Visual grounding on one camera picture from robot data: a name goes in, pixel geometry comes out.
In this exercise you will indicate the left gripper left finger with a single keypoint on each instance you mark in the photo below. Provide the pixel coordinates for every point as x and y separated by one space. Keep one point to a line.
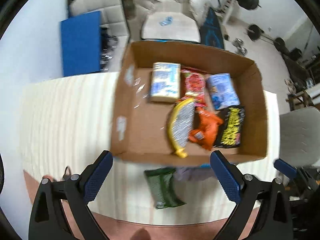
82 189

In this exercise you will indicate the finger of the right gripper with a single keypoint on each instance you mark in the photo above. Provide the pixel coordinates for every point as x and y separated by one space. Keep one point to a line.
285 168

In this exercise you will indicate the dark green snack bag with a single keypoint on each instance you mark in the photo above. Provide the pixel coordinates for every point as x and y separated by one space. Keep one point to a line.
161 185

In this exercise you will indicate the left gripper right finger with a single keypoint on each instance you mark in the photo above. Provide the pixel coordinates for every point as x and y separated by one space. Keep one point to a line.
231 180

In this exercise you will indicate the yellow silver snack bag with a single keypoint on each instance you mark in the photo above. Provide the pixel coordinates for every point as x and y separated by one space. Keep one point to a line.
180 124

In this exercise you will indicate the striped mat with cat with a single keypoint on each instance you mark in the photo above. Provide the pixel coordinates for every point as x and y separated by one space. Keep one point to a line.
67 122

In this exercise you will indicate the chrome dumbbell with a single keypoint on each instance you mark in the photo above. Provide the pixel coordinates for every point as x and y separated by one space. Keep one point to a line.
239 45

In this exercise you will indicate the grey folded mattress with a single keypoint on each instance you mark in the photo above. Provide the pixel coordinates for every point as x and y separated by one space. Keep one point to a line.
112 15

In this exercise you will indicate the floor barbell black plates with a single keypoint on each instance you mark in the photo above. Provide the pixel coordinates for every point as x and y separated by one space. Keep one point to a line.
255 33

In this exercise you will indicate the cardboard box with printed sides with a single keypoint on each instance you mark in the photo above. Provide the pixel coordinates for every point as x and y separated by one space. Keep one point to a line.
139 127

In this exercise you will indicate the orange snack bag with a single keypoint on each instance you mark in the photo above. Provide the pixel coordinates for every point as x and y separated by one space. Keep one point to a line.
207 130

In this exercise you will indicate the cream blue tissue pack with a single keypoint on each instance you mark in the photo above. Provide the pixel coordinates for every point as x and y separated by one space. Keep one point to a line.
165 82

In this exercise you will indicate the blue foam board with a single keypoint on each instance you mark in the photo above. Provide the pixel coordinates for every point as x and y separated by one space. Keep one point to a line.
81 44

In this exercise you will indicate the black yellow snack bag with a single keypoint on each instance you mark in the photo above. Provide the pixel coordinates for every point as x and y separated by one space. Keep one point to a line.
229 133

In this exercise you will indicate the light blue tissue pack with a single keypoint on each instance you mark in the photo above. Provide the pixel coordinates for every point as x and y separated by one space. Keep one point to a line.
221 90

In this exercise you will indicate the red snack bag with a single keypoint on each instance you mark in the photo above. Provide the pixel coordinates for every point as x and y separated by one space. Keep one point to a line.
193 86

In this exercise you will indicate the dark blue weight bench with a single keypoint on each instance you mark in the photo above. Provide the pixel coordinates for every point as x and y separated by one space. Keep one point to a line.
210 31

